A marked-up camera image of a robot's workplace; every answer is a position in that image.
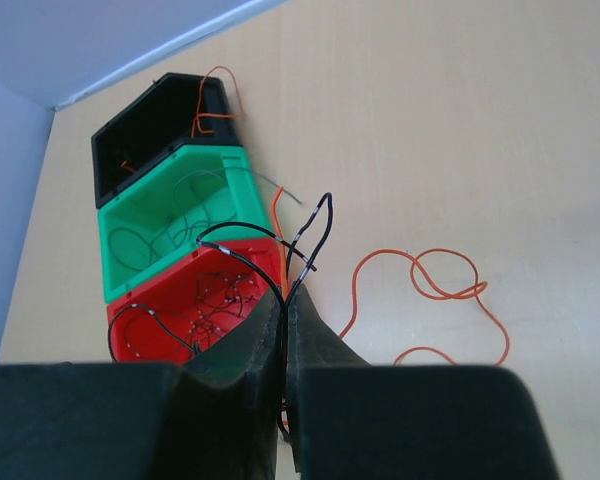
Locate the red plastic bin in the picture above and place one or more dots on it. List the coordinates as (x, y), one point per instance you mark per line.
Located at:
(186, 308)

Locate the green plastic bin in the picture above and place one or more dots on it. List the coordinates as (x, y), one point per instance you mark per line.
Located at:
(200, 190)

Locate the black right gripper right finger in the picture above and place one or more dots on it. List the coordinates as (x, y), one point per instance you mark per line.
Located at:
(352, 420)

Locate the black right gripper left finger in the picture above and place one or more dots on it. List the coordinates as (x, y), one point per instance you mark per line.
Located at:
(213, 417)

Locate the black plastic bin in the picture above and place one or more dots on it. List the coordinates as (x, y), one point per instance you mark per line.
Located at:
(177, 109)

